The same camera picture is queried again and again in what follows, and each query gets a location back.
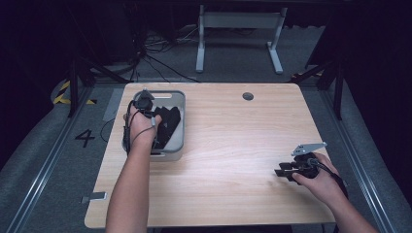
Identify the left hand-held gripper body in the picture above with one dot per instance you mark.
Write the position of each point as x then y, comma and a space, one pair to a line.
144, 102

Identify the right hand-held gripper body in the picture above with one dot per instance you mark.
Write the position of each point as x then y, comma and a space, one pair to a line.
307, 165

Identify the grey plastic bin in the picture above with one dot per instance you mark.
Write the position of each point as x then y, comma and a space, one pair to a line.
176, 142

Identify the person's right hand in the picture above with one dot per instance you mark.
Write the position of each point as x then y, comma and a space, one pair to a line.
324, 184

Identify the person's left hand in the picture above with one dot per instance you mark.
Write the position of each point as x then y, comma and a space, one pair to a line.
141, 129

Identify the grey floor tape patch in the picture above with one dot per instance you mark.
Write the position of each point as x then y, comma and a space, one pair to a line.
113, 103

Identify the black metal stand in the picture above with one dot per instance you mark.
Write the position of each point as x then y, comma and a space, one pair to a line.
74, 90
338, 93

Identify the yellow black hazard tape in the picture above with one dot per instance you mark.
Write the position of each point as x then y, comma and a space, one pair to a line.
63, 92

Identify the metal floor rail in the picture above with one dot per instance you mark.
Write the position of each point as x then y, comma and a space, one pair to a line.
48, 165
356, 155

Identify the white metal table frame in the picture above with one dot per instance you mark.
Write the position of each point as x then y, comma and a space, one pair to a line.
200, 51

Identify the small metal floor bracket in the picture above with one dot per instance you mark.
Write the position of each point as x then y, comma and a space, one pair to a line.
97, 196

